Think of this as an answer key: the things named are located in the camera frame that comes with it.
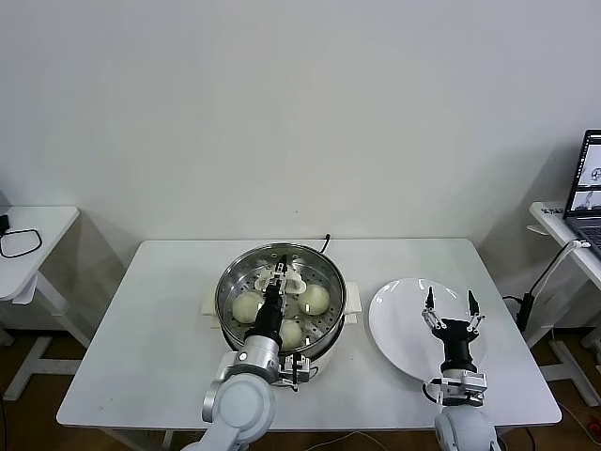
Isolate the white side table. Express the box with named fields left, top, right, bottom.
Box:
left=0, top=205, right=93, bottom=400
left=520, top=201, right=601, bottom=410

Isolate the cream electric cooking pot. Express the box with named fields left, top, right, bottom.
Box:
left=201, top=281, right=365, bottom=389

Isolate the black power strip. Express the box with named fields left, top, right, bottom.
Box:
left=502, top=290, right=536, bottom=330

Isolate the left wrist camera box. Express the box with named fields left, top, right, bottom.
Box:
left=279, top=354, right=314, bottom=394

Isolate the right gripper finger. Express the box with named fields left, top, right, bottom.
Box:
left=420, top=286, right=448, bottom=333
left=461, top=289, right=485, bottom=336

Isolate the perforated stainless steel steamer basket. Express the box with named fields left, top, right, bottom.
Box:
left=215, top=242, right=349, bottom=368

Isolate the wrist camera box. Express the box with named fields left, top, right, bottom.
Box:
left=279, top=354, right=314, bottom=394
left=422, top=368, right=489, bottom=408

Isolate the open dark laptop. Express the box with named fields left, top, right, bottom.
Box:
left=562, top=130, right=601, bottom=262

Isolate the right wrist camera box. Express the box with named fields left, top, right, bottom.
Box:
left=422, top=368, right=489, bottom=408

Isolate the white laptop cable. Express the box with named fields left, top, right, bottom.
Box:
left=532, top=240, right=593, bottom=302

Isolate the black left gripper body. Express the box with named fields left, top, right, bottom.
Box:
left=252, top=288, right=286, bottom=340

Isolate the black looped cable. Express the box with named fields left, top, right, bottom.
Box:
left=0, top=227, right=44, bottom=258

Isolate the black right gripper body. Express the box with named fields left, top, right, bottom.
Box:
left=430, top=317, right=479, bottom=373

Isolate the white round plate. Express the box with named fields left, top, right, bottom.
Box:
left=367, top=277, right=489, bottom=381

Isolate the white steamed baozi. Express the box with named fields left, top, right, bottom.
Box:
left=299, top=284, right=331, bottom=315
left=279, top=319, right=303, bottom=350
left=233, top=291, right=264, bottom=325

